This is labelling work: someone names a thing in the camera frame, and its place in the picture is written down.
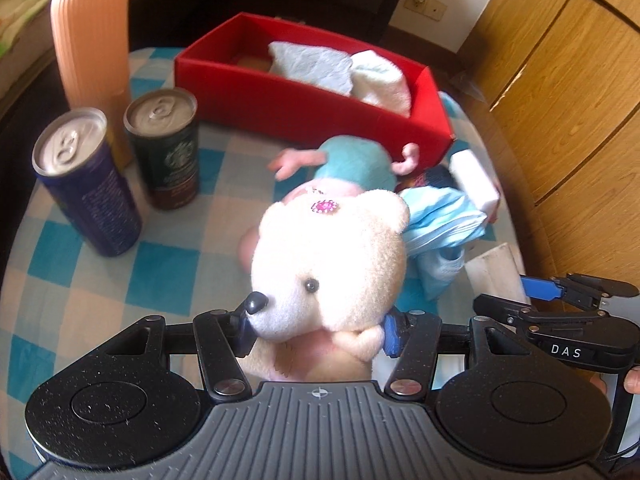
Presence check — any white rectangular block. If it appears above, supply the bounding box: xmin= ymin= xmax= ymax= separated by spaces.
xmin=465 ymin=242 xmax=532 ymax=307

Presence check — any white teddy bear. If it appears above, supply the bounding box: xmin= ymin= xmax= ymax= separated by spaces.
xmin=235 ymin=188 xmax=412 ymax=382

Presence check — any blue face mask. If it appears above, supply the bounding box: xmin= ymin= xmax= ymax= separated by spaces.
xmin=415 ymin=245 xmax=469 ymax=302
xmin=400 ymin=187 xmax=489 ymax=254

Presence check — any blue drink can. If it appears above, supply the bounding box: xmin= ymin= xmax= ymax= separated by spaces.
xmin=31 ymin=107 xmax=144 ymax=259

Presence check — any white towel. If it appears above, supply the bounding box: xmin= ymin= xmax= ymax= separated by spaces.
xmin=350 ymin=50 xmax=415 ymax=116

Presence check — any striped knitted cloth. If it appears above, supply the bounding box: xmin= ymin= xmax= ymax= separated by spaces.
xmin=412 ymin=165 xmax=459 ymax=192

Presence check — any blue checkered tablecloth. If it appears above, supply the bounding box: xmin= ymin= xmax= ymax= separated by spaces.
xmin=0 ymin=47 xmax=527 ymax=480

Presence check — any floral bedding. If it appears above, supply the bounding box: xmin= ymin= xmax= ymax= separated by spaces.
xmin=0 ymin=0 xmax=62 ymax=57

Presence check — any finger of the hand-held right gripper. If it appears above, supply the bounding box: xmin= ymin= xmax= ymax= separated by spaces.
xmin=472 ymin=294 xmax=612 ymax=335
xmin=520 ymin=273 xmax=640 ymax=312

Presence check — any person's right hand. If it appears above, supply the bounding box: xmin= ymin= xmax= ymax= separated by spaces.
xmin=590 ymin=367 xmax=640 ymax=397

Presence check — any wall outlet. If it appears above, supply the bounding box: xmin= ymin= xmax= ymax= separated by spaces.
xmin=406 ymin=0 xmax=449 ymax=16

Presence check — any white sponge block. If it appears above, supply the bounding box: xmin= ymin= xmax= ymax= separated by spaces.
xmin=448 ymin=150 xmax=503 ymax=224

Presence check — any peach ribbed bottle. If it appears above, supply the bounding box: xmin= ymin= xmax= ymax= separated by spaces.
xmin=50 ymin=0 xmax=134 ymax=117

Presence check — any red cardboard box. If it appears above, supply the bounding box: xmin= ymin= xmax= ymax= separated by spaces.
xmin=173 ymin=12 xmax=457 ymax=174

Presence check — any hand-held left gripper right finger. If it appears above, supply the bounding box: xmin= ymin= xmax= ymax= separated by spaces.
xmin=382 ymin=309 xmax=532 ymax=397

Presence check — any clear plastic bag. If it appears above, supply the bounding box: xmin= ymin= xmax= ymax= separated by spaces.
xmin=447 ymin=72 xmax=489 ymax=107

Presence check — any wooden cabinet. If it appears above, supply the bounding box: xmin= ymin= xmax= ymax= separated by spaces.
xmin=457 ymin=0 xmax=640 ymax=286

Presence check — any pink pig plush toy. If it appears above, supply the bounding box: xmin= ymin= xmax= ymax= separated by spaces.
xmin=237 ymin=135 xmax=422 ymax=272

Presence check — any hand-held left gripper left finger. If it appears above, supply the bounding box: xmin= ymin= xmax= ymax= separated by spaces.
xmin=100 ymin=301 xmax=258 ymax=404

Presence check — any dark green drink can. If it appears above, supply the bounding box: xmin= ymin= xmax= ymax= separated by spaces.
xmin=123 ymin=87 xmax=201 ymax=211

